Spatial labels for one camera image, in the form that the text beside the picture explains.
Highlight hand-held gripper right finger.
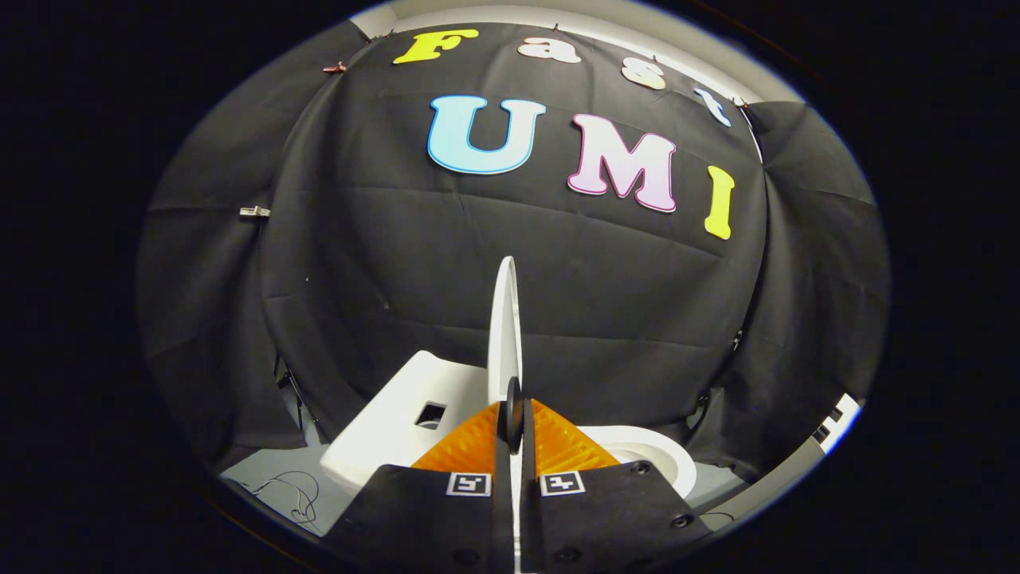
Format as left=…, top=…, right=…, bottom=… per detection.
left=522, top=399, right=712, bottom=574

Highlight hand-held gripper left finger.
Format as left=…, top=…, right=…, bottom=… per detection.
left=323, top=401, right=515, bottom=574

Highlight white toilet lid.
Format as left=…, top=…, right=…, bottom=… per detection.
left=486, top=255, right=525, bottom=449

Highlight white toilet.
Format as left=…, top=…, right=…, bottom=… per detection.
left=320, top=349, right=698, bottom=511

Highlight black backdrop cloth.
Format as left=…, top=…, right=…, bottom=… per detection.
left=135, top=20, right=889, bottom=487

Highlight thin floor cables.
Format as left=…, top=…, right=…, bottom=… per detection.
left=237, top=469, right=326, bottom=529

